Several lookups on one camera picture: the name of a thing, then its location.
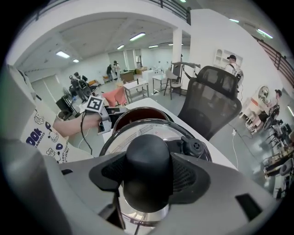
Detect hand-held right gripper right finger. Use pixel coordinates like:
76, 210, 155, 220
165, 151, 285, 235

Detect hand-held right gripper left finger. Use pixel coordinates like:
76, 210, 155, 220
42, 152, 126, 235

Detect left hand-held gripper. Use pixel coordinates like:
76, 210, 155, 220
85, 96, 128, 135

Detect black pressure cooker pot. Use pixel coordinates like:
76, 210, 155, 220
110, 106, 172, 136

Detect pressure cooker lid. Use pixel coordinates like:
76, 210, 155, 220
98, 118, 213, 232

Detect person's left forearm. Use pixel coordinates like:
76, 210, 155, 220
53, 114, 102, 138

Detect pink cloth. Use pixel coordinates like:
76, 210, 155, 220
102, 88, 127, 106

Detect grey chair black legs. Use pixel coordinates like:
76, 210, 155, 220
163, 68, 182, 100

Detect black mesh office chair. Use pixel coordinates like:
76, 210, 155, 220
177, 65, 243, 141

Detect white vanity table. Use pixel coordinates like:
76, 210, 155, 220
240, 85, 276, 134

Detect white shelf cabinet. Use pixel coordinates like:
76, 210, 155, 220
215, 48, 244, 69

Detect grey backpack rig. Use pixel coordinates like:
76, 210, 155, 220
234, 70, 244, 89

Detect left hand-held gripper cable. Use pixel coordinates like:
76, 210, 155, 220
79, 111, 94, 155

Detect white table wire shelf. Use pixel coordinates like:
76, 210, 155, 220
152, 74, 172, 95

